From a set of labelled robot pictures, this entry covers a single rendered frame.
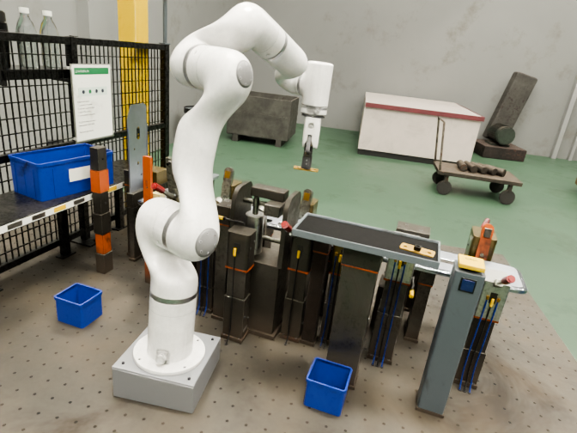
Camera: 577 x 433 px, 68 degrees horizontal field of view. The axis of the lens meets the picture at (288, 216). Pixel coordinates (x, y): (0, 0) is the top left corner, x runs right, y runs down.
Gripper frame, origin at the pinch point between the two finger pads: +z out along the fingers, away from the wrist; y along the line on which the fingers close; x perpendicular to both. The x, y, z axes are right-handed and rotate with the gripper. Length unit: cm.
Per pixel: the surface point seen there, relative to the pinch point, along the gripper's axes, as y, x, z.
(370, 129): 614, -77, 62
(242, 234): -27.7, 14.6, 18.0
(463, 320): -45, -46, 24
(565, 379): -19, -93, 55
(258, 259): -19.2, 10.5, 29.0
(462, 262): -43, -42, 10
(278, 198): -17.4, 6.3, 8.5
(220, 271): -16.8, 22.9, 36.7
